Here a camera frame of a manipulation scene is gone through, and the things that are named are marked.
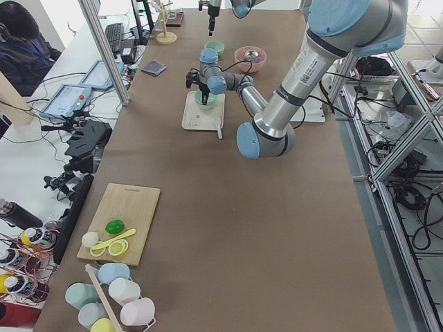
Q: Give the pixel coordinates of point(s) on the grey mug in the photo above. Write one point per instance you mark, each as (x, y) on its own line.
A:
(90, 313)

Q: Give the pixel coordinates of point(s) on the black tray object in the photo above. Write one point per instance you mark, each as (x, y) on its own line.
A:
(174, 18)

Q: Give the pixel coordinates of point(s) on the black bottle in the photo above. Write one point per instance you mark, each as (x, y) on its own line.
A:
(17, 216)

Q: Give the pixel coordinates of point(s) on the teach pendant tablet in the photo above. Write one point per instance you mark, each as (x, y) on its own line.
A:
(66, 101)

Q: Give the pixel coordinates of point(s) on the grey folded cloth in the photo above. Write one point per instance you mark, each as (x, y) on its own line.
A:
(154, 68)

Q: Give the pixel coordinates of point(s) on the white ceramic spoon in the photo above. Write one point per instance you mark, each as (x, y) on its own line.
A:
(218, 126)

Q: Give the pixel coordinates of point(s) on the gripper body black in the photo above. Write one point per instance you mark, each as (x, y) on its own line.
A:
(203, 87)
(213, 10)

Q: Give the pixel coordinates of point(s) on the seated person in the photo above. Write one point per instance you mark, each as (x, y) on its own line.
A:
(26, 56)

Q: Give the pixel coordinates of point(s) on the black keyboard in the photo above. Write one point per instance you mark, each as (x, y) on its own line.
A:
(114, 35)

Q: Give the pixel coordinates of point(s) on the wooden cutting board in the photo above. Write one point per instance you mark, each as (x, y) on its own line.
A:
(133, 205)

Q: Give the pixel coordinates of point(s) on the green mug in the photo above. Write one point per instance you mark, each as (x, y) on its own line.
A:
(80, 294)

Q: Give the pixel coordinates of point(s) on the black camera stand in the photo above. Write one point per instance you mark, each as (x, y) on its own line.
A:
(87, 142)

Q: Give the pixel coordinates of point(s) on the white garlic bulb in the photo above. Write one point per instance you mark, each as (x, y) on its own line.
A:
(90, 239)

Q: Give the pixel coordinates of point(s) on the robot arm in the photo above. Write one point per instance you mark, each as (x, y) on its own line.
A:
(334, 29)
(240, 8)

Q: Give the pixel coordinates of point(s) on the white mug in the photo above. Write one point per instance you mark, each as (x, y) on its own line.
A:
(124, 291)

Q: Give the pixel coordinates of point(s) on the wooden mug tree stand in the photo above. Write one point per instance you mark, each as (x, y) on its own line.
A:
(164, 37)

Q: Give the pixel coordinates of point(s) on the lemon slice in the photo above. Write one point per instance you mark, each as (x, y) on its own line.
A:
(118, 247)
(96, 252)

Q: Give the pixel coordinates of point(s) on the green bowl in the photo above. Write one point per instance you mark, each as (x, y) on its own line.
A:
(217, 46)
(198, 94)
(212, 103)

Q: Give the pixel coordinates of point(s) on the yellow mug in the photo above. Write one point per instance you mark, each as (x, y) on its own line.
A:
(103, 325)

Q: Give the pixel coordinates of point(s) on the metal frame post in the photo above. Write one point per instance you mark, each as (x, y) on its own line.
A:
(91, 16)

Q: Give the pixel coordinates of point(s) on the beige cartoon serving tray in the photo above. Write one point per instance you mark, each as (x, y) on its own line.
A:
(195, 119)

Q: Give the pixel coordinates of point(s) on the yellow bottle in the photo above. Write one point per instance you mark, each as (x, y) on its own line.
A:
(39, 238)

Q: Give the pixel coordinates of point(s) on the green lime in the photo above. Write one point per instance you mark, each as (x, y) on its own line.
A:
(115, 226)

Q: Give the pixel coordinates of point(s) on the pink bowl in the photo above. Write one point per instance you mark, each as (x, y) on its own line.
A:
(248, 66)

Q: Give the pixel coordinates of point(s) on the pink mug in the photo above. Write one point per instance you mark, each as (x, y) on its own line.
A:
(138, 312)

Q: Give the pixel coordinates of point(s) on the metal scoop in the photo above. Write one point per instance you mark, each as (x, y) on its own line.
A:
(251, 55)

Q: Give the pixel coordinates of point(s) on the blue mug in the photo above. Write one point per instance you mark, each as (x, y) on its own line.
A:
(111, 271)

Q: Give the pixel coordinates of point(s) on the yellow plastic knife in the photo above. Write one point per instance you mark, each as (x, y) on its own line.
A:
(106, 243)

